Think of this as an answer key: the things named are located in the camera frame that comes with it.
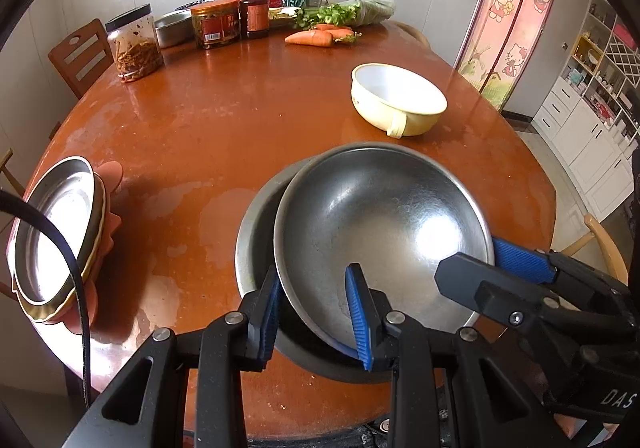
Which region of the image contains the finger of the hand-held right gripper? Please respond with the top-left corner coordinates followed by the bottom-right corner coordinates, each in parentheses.
top-left (434, 252), bottom-right (616, 360)
top-left (492, 237), bottom-right (628, 299)

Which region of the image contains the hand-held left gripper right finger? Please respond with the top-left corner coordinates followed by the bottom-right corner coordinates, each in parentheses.
top-left (345, 263), bottom-right (566, 448)

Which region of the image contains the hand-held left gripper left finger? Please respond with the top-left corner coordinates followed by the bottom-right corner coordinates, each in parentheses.
top-left (62, 265), bottom-right (282, 448)

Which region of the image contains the dull steel bowl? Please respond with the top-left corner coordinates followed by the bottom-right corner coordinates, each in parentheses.
top-left (235, 143), bottom-right (401, 385)

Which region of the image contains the shiny steel bowl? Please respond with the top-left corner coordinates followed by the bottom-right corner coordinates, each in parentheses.
top-left (273, 148), bottom-right (496, 359)

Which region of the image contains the steel plate stack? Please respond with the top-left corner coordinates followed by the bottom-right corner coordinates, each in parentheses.
top-left (12, 173), bottom-right (108, 324)

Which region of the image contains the shallow steel plate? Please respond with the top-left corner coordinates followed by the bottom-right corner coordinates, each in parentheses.
top-left (14, 156), bottom-right (98, 306)

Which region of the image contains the light wooden armchair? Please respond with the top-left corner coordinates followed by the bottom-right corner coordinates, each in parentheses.
top-left (555, 213), bottom-right (628, 274)
top-left (0, 147), bottom-right (23, 201)
top-left (387, 20), bottom-right (431, 49)

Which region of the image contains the white cabinet with shelves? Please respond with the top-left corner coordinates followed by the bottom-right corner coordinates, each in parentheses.
top-left (531, 0), bottom-right (640, 224)

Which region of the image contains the cartoon cat printed door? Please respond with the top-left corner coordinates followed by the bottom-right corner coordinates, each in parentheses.
top-left (452, 0), bottom-right (566, 111)

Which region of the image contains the carrot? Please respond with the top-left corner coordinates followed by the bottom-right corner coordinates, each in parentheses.
top-left (284, 29), bottom-right (335, 49)
top-left (315, 23), bottom-right (361, 45)

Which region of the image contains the red label jar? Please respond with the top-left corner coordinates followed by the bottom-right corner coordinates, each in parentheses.
top-left (191, 0), bottom-right (242, 50)

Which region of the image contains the clear jar with black lid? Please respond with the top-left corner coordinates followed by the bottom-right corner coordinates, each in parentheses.
top-left (105, 4), bottom-right (165, 84)

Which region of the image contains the steel food container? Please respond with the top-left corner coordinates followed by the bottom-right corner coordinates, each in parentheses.
top-left (154, 9), bottom-right (197, 49)

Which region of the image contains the bunch of celery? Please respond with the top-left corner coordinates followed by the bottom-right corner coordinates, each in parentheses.
top-left (294, 0), bottom-right (396, 31)

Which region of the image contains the dark sauce bottle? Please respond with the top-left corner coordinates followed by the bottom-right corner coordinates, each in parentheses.
top-left (239, 0), bottom-right (271, 40)

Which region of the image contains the brown ladder back chair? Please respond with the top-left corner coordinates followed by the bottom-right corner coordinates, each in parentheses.
top-left (48, 19), bottom-right (115, 100)

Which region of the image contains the black cable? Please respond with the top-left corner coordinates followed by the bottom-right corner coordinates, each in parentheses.
top-left (0, 188), bottom-right (93, 409)

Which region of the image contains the cream bowl with handle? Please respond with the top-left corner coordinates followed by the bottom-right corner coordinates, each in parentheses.
top-left (350, 63), bottom-right (448, 138)

